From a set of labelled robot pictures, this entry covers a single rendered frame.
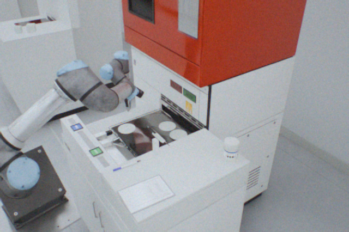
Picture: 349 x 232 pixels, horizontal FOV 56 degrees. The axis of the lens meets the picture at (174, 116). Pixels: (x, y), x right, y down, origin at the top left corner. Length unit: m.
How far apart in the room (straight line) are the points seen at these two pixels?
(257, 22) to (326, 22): 1.25
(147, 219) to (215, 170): 0.40
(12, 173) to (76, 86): 0.40
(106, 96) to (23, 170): 0.42
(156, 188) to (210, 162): 0.30
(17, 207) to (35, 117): 0.43
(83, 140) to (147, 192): 0.53
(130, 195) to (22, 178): 0.43
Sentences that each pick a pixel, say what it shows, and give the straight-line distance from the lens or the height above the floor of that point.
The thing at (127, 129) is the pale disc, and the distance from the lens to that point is 1.93.
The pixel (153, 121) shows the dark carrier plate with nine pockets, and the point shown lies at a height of 0.90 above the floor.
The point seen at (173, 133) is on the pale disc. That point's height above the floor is 0.90.
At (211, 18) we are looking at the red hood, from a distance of 1.56.
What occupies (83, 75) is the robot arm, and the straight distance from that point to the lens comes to 1.31.
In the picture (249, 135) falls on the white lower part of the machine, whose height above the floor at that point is 0.75.
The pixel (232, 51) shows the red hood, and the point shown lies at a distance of 1.72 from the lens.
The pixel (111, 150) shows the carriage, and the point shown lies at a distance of 1.83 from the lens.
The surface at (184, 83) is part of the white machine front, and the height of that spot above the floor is 1.15.
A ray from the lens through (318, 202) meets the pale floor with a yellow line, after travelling 2.94.
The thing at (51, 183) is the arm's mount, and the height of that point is 0.93.
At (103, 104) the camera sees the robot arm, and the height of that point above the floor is 1.35.
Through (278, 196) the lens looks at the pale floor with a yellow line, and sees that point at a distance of 2.88.
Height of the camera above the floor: 2.01
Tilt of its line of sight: 33 degrees down
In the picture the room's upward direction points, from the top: straight up
